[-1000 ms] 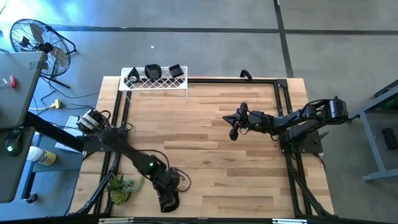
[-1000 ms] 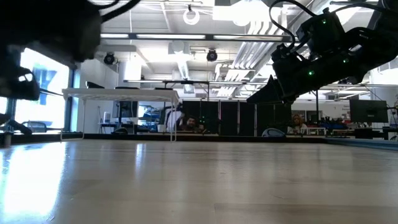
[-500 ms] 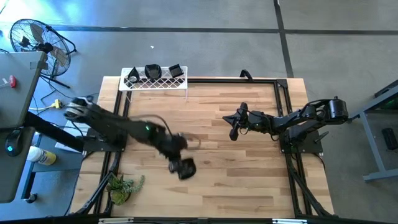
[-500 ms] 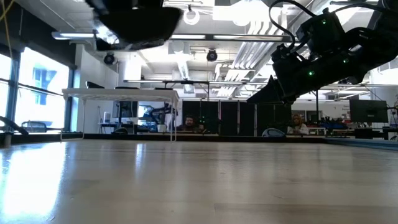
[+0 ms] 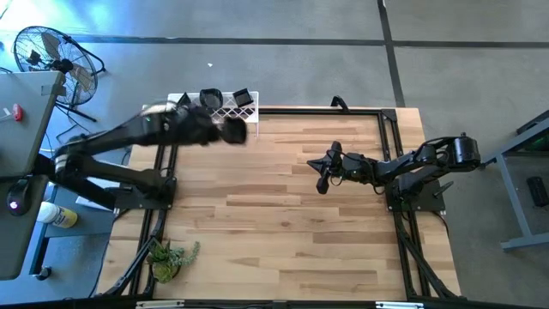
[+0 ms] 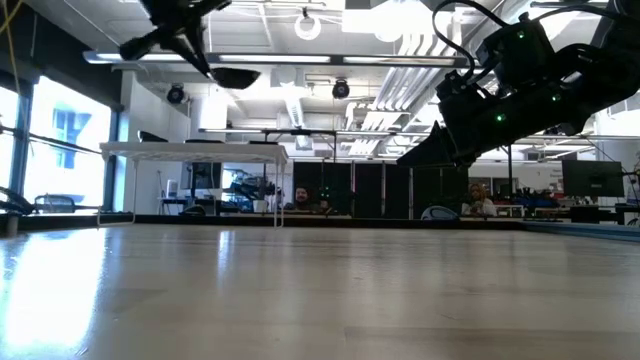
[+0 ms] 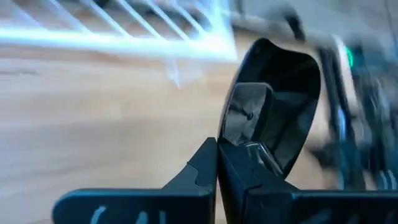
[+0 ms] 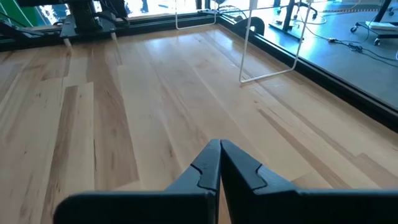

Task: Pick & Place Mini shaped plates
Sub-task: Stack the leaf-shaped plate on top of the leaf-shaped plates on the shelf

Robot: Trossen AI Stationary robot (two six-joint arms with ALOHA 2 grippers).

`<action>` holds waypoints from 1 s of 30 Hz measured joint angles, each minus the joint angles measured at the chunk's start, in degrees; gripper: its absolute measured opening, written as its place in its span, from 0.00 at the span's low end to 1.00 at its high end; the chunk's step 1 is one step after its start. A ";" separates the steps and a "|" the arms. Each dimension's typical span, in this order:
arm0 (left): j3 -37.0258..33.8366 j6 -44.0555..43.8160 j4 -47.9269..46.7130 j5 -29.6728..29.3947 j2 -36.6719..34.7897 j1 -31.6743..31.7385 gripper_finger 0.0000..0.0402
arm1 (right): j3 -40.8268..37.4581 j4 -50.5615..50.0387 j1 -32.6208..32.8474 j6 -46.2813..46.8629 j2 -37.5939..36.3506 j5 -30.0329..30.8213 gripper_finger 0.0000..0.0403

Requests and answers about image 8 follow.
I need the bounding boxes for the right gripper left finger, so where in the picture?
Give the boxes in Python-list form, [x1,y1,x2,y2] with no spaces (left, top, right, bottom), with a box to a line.
[167,139,221,191]

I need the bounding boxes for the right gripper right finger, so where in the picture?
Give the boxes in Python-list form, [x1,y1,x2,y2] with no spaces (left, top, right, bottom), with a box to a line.
[221,139,300,191]

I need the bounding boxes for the white wire shelf rack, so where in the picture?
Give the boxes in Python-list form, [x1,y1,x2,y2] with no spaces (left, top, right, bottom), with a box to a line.
[175,0,313,85]

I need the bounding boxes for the black floor cable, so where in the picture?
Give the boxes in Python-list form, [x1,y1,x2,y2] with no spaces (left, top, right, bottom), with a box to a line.
[328,37,398,68]

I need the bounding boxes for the black table clamp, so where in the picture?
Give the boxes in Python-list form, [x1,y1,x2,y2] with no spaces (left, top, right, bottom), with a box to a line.
[238,16,266,37]

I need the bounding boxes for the green sign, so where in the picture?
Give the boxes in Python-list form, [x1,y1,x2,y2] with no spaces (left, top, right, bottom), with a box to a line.
[0,0,40,27]

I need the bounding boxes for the black standing desk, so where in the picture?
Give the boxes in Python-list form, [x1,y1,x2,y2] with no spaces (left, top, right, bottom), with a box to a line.
[349,0,398,47]

